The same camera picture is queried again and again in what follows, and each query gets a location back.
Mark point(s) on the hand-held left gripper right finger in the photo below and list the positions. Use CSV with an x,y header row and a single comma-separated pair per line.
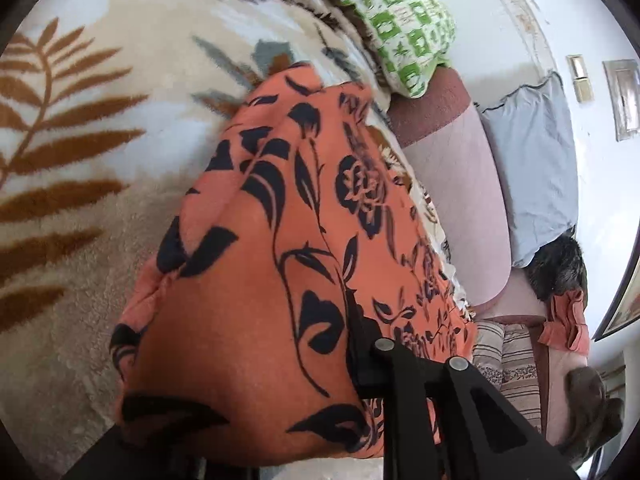
x,y
415,410

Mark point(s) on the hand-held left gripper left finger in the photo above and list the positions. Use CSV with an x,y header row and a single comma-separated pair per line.
x,y
150,462

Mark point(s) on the orange floral garment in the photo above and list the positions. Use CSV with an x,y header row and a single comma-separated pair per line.
x,y
240,285

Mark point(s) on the small striped cushion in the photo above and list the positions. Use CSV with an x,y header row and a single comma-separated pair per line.
x,y
487,355

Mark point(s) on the large striped cushion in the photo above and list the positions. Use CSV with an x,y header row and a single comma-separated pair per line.
x,y
520,380

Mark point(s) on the orange cloth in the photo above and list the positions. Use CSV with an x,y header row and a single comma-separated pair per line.
x,y
565,325

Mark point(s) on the grey-brown cloth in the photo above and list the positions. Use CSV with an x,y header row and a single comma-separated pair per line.
x,y
590,410

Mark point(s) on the dark furry cloth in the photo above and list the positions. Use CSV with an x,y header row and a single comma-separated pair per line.
x,y
557,265

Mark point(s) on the framed painting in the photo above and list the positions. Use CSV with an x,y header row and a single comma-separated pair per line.
x,y
622,305

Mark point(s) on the light blue pillow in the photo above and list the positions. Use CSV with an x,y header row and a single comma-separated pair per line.
x,y
535,170

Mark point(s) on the leaf-patterned fleece blanket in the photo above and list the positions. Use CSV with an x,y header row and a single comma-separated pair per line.
x,y
75,135

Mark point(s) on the green checkered pillow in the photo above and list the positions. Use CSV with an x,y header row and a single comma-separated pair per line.
x,y
400,25

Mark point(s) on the beige light switch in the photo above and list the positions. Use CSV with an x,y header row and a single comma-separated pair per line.
x,y
576,66
583,89

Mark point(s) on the framed wall plaque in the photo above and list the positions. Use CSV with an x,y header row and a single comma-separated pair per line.
x,y
625,100

